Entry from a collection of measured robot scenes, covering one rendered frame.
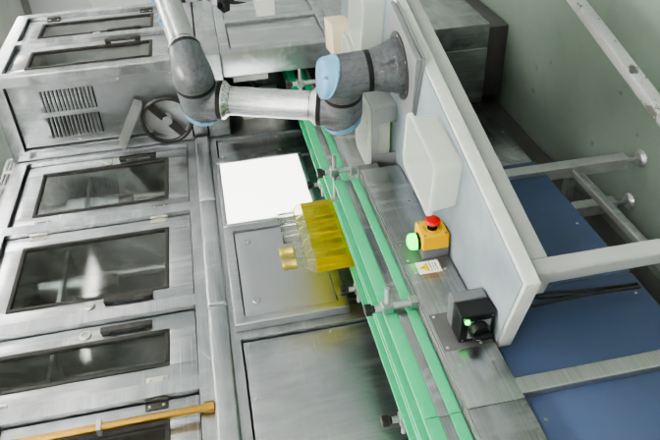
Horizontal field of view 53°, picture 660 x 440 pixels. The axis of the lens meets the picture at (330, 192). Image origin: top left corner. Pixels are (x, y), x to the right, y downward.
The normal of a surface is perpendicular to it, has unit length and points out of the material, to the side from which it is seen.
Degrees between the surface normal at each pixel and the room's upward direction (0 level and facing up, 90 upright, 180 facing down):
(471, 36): 90
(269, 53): 90
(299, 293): 90
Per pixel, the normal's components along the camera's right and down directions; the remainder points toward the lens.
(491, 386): -0.04, -0.82
